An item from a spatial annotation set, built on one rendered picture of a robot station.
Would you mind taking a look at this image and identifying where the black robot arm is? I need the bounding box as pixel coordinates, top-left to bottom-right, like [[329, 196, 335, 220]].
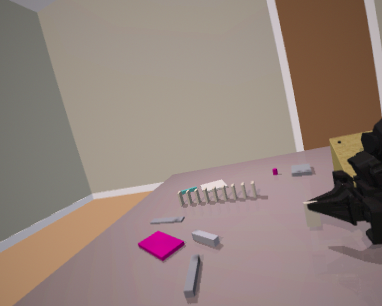
[[347, 119, 382, 193]]

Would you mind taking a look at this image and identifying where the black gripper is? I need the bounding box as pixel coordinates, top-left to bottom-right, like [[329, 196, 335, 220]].
[[306, 170, 382, 245]]

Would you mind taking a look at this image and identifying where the magenta flat square slab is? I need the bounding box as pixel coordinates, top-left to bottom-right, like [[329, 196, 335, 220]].
[[138, 231, 185, 261]]

